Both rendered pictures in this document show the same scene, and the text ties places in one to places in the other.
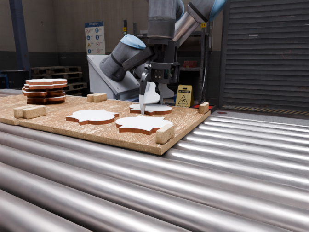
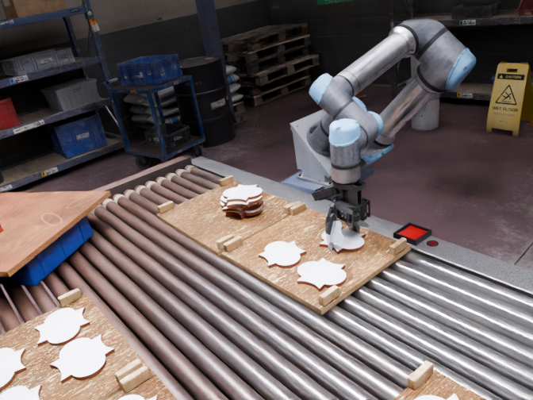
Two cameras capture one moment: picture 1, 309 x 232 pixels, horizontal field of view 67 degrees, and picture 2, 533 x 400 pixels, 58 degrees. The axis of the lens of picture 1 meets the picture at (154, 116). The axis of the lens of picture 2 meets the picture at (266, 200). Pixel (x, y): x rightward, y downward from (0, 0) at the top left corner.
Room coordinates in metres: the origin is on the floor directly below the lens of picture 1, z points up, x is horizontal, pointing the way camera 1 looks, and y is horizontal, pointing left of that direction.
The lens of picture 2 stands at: (-0.45, -0.34, 1.66)
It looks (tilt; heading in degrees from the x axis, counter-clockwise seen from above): 25 degrees down; 26
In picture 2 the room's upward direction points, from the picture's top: 10 degrees counter-clockwise
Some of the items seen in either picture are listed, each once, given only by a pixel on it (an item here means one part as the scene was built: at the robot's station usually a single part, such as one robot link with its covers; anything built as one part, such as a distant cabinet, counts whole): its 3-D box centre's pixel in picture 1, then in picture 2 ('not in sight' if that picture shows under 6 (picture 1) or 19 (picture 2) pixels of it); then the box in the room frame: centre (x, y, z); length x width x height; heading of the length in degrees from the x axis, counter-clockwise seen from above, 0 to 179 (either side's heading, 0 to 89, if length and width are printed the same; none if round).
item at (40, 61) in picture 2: not in sight; (38, 61); (3.31, 3.85, 1.16); 0.60 x 0.40 x 0.15; 159
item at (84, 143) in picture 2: not in sight; (76, 133); (3.48, 3.83, 0.32); 0.50 x 0.41 x 0.37; 153
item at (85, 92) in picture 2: not in sight; (71, 94); (3.52, 3.77, 0.76); 0.50 x 0.36 x 0.24; 163
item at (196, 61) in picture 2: (14, 95); (203, 101); (4.14, 2.52, 0.44); 0.59 x 0.59 x 0.88
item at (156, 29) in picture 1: (161, 31); (346, 171); (0.68, -0.02, 1.16); 0.08 x 0.08 x 0.05
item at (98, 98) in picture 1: (100, 97); (298, 208); (0.85, 0.20, 0.95); 0.06 x 0.02 x 0.03; 152
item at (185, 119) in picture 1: (123, 117); (312, 251); (0.64, 0.09, 0.93); 0.41 x 0.35 x 0.02; 62
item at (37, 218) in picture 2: not in sight; (4, 227); (0.47, 1.09, 1.03); 0.50 x 0.50 x 0.02; 6
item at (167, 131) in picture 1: (165, 133); (329, 295); (0.43, -0.02, 0.95); 0.06 x 0.02 x 0.03; 152
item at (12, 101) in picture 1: (28, 104); (227, 213); (0.83, 0.46, 0.93); 0.41 x 0.35 x 0.02; 61
